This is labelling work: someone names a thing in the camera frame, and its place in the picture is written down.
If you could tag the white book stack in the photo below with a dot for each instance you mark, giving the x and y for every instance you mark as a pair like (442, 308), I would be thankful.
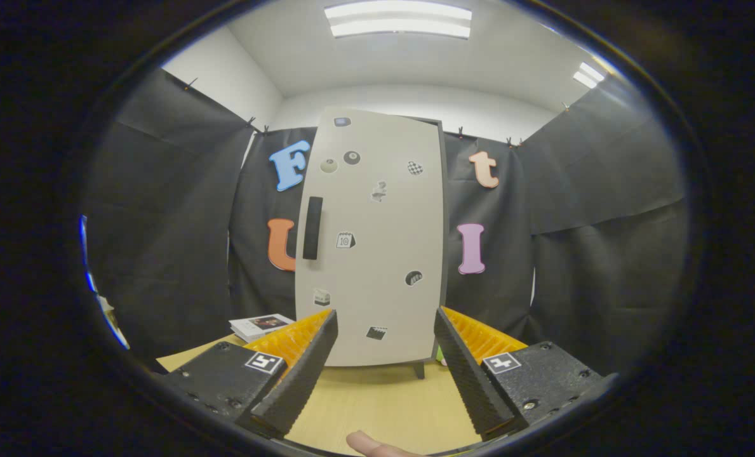
(256, 327)

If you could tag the long ceiling light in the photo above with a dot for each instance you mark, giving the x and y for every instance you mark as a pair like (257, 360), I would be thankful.
(396, 19)

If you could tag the grey shoe cabinet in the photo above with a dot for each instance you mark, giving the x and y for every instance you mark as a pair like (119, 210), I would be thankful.
(418, 369)

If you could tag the small ceiling light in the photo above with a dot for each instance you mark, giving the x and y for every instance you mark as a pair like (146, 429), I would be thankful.
(588, 75)

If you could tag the light wooden floor board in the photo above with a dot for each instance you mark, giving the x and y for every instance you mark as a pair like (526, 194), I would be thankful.
(383, 406)

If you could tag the black backdrop cloth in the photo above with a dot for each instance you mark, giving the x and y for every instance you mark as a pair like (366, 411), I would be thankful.
(161, 222)

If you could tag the beige shoe cabinet door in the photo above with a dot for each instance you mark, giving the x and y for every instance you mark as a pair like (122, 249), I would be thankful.
(383, 254)

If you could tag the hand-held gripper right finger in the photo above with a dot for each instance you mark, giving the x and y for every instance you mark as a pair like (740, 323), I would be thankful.
(466, 374)

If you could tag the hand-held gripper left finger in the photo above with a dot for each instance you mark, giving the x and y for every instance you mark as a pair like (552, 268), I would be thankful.
(307, 368)

